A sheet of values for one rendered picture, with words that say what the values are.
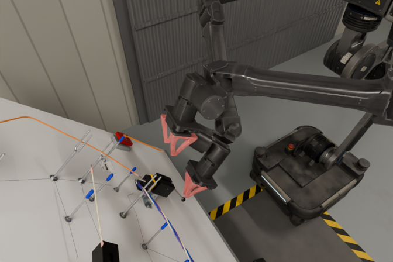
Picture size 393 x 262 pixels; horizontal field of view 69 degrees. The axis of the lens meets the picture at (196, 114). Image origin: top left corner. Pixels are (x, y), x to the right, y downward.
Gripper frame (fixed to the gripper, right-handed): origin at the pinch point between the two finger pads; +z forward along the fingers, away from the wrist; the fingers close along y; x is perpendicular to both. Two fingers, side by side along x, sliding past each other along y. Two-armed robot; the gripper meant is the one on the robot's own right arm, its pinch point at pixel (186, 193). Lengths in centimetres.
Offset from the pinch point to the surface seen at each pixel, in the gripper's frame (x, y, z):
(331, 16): 204, -179, -120
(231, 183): 101, -67, 40
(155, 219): -10.8, 6.4, 5.1
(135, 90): 35, -142, 28
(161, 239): -11.0, 12.8, 5.1
